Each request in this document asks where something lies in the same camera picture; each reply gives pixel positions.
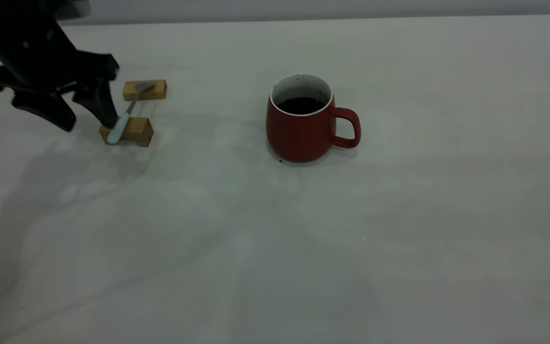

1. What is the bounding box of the red ceramic mug with coffee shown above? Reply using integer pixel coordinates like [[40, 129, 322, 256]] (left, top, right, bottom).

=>
[[266, 74, 361, 163]]

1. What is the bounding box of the wooden block with arched underside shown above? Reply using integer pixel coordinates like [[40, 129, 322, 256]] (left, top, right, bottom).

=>
[[99, 117, 154, 147]]

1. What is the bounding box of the spoon with light blue handle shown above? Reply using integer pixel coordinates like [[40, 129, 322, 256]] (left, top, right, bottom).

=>
[[107, 82, 156, 145]]

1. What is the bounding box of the small flat wooden block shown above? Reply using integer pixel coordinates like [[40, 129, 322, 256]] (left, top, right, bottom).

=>
[[123, 80, 168, 101]]

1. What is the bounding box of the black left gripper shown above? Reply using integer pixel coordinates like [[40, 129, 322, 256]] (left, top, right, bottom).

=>
[[0, 0, 119, 132]]

